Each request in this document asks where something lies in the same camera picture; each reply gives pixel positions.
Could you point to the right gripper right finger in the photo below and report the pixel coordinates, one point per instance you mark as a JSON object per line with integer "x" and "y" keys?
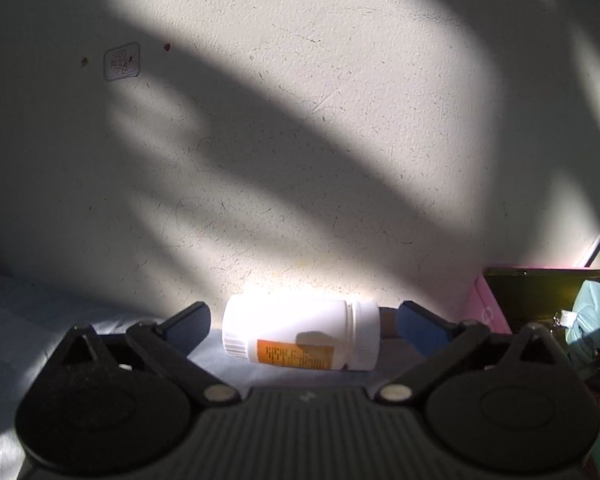
{"x": 424, "y": 330}

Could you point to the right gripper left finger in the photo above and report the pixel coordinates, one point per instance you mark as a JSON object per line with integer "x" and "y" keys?
{"x": 186, "y": 330}

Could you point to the white pill bottle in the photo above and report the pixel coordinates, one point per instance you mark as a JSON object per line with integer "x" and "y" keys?
{"x": 313, "y": 332}

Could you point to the gold metal tin box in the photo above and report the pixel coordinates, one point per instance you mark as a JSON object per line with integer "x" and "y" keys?
{"x": 535, "y": 294}

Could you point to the striped grey bed sheet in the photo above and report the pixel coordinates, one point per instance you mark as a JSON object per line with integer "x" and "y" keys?
{"x": 84, "y": 394}

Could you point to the small wall sticker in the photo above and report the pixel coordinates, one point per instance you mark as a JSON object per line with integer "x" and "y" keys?
{"x": 121, "y": 62}

